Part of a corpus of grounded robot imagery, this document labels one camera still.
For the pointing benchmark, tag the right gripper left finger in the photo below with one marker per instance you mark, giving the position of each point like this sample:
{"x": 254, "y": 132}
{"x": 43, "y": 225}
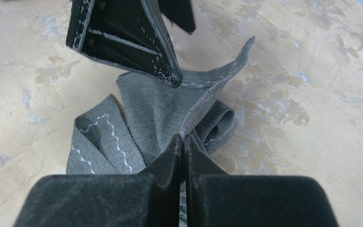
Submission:
{"x": 127, "y": 34}

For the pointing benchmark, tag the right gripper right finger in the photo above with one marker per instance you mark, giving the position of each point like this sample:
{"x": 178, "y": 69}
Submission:
{"x": 179, "y": 12}

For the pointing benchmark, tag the grey cloth napkin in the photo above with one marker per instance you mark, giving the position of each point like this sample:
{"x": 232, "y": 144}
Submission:
{"x": 109, "y": 139}

